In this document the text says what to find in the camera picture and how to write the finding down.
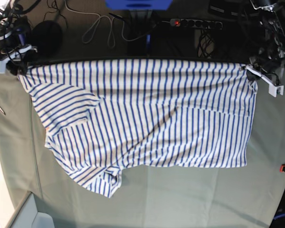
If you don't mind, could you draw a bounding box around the white bin at lower left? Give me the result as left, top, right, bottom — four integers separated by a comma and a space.
4, 191, 55, 228

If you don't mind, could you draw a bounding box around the blue box on stand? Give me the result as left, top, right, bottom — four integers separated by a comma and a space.
105, 0, 173, 10

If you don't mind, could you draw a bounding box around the white looped cable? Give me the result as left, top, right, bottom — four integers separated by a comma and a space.
65, 0, 117, 48

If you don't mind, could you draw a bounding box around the orange clamp at back centre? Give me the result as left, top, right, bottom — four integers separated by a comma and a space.
145, 34, 151, 58

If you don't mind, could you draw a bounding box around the black round bag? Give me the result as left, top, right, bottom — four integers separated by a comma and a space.
31, 20, 63, 57

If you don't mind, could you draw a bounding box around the blue white striped t-shirt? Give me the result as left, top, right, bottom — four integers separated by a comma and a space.
18, 59, 258, 198

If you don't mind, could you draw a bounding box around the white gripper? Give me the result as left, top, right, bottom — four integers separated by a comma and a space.
239, 57, 284, 97
0, 45, 38, 76

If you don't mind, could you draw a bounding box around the black power strip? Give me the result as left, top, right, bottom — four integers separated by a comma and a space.
170, 19, 224, 30

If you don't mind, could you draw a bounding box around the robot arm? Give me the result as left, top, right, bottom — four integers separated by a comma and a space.
0, 0, 40, 75
237, 0, 285, 97

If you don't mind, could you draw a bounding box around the green table cloth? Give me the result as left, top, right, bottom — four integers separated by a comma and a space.
0, 71, 285, 228

